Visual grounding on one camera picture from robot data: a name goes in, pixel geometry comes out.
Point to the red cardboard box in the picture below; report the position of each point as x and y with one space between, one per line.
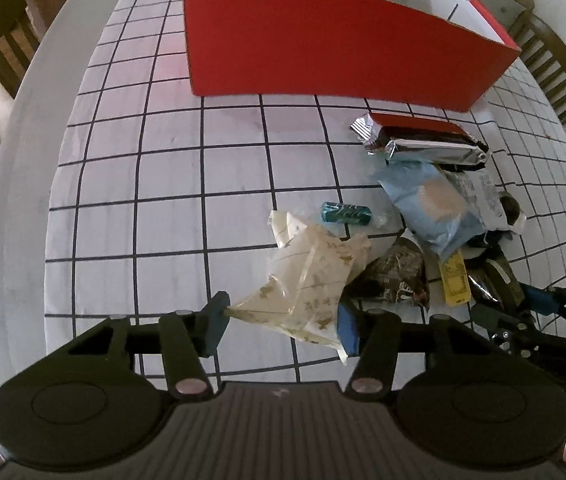
313 45

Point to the white and black snack packet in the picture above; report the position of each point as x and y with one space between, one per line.
483 190

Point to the teal candy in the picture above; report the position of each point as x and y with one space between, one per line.
345 212

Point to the dark green snack packet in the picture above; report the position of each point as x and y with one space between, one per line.
493 280

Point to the dark brown snack packet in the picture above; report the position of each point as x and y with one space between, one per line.
398 270

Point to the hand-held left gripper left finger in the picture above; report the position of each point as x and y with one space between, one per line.
215 321

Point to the light blue snack packet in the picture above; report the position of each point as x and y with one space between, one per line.
428 205

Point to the yellow printed packet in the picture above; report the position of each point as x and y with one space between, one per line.
455 280

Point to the wooden slat-back chair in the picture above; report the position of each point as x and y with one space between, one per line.
3 35
558 65

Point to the red and silver foil packet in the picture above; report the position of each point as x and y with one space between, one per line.
428 132

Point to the white checked tablecloth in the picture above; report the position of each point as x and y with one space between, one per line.
163 185

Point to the cream patterned snack packet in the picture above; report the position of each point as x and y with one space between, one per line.
308 270

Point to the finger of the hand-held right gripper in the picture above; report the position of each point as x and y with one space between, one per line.
488 319
538 300

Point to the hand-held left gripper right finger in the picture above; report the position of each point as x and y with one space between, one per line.
348 331

